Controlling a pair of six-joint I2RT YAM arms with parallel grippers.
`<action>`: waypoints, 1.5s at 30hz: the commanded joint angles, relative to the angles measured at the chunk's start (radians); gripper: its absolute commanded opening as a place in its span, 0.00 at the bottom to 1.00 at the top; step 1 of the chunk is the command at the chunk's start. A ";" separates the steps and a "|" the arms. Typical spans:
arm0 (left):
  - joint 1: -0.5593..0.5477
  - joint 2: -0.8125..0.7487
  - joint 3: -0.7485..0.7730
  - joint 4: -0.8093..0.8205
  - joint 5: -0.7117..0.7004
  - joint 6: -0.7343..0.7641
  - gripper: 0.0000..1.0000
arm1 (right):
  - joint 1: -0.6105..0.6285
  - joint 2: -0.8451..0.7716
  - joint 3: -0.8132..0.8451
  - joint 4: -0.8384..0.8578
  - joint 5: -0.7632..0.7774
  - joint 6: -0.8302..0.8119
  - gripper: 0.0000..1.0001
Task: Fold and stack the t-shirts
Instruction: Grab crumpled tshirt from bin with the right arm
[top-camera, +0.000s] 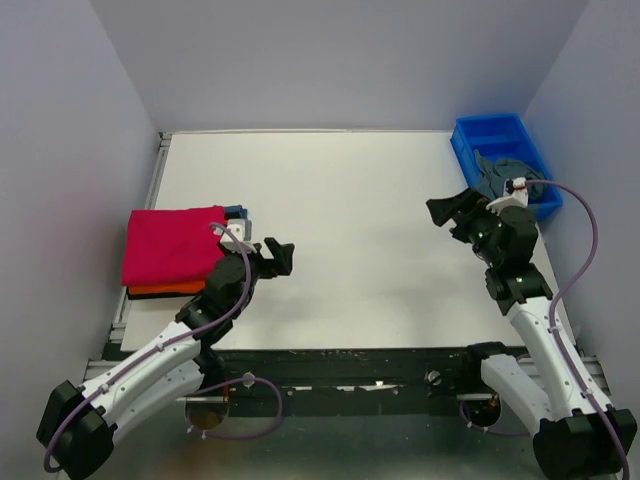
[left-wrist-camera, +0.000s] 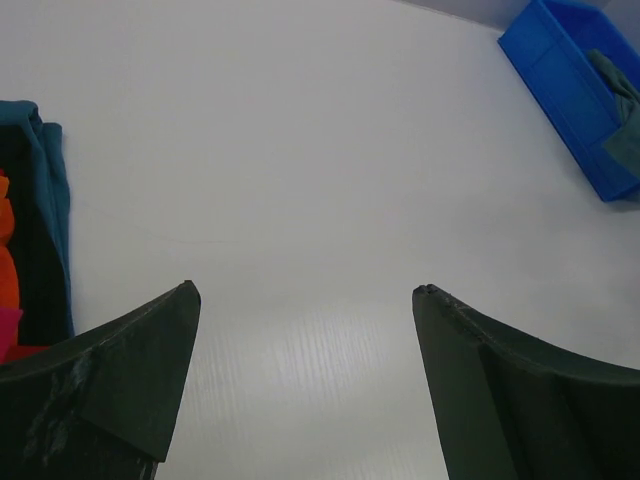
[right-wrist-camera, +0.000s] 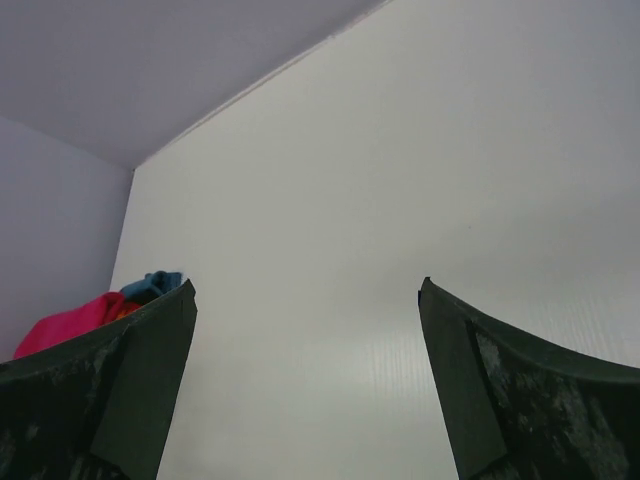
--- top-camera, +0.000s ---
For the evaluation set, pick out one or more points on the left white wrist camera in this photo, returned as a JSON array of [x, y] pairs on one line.
[[241, 230]]

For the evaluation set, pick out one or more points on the blue plastic bin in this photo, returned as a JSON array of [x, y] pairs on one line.
[[494, 136]]

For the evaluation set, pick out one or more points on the folded blue t shirt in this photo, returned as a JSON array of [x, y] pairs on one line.
[[234, 212]]

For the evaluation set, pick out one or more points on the left table edge rail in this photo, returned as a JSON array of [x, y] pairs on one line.
[[118, 325]]

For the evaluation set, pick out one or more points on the folded orange t shirt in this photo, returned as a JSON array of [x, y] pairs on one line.
[[198, 284]]

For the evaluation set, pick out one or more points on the grey-blue t shirt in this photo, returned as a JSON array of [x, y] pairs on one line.
[[493, 175]]

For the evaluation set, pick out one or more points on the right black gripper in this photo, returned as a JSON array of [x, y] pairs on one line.
[[470, 201]]

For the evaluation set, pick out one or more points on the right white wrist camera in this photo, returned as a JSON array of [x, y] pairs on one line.
[[515, 194]]

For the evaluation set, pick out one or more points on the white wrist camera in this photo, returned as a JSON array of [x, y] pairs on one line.
[[515, 194], [241, 230]]

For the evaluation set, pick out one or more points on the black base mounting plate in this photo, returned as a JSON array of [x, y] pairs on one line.
[[339, 382]]

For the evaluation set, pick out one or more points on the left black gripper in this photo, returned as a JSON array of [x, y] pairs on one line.
[[282, 255]]

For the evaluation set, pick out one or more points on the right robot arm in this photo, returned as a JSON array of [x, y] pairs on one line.
[[576, 430]]

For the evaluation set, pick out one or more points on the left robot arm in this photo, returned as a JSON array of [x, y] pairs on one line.
[[81, 424]]

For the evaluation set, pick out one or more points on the folded magenta t shirt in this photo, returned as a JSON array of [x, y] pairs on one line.
[[170, 246]]

